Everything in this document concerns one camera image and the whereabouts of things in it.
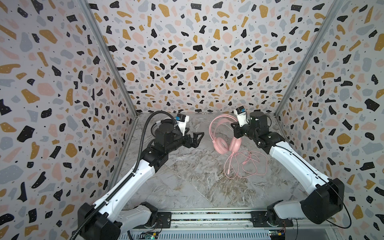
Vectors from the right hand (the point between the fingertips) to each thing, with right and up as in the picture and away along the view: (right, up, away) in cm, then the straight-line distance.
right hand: (230, 120), depth 78 cm
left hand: (-18, -4, -8) cm, 20 cm away
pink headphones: (-4, -14, +5) cm, 15 cm away
